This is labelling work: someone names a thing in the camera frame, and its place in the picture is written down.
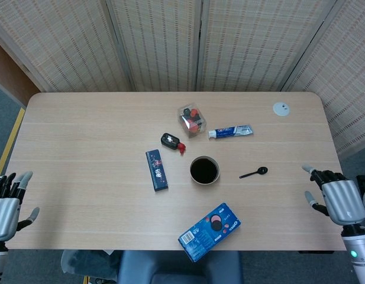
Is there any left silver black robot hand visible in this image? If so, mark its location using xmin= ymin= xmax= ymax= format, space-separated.
xmin=0 ymin=170 xmax=40 ymax=242

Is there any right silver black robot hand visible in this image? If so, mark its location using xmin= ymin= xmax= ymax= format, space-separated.
xmin=302 ymin=164 xmax=365 ymax=227

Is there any black plastic spoon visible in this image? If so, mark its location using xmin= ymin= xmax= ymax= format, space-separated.
xmin=239 ymin=166 xmax=269 ymax=179

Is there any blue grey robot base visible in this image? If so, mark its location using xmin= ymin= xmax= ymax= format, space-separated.
xmin=117 ymin=250 xmax=244 ymax=284

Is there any beige bowl of coffee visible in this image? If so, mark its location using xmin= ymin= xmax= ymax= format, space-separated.
xmin=189 ymin=156 xmax=221 ymax=186

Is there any grey crumpled cover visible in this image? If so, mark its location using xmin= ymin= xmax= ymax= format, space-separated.
xmin=60 ymin=250 xmax=121 ymax=282

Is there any woven folding screen panel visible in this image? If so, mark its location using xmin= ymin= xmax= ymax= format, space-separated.
xmin=196 ymin=0 xmax=338 ymax=92
xmin=106 ymin=0 xmax=204 ymax=92
xmin=0 ymin=0 xmax=133 ymax=92
xmin=281 ymin=0 xmax=365 ymax=156

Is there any brown wooden cabinet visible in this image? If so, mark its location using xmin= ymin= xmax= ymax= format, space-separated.
xmin=0 ymin=38 xmax=41 ymax=106

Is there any blue white toothpaste tube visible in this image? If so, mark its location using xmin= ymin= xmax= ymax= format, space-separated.
xmin=208 ymin=124 xmax=254 ymax=140

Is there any blue Oreo cookie box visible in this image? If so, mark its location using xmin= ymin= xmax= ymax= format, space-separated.
xmin=177 ymin=202 xmax=241 ymax=263

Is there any long dark blue box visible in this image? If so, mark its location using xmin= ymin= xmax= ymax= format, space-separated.
xmin=145 ymin=149 xmax=170 ymax=192

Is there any clear box of red-black items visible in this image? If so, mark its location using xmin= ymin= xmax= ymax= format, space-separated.
xmin=177 ymin=102 xmax=208 ymax=139

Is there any white round cable grommet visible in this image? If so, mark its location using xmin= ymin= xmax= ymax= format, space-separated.
xmin=273 ymin=102 xmax=290 ymax=117

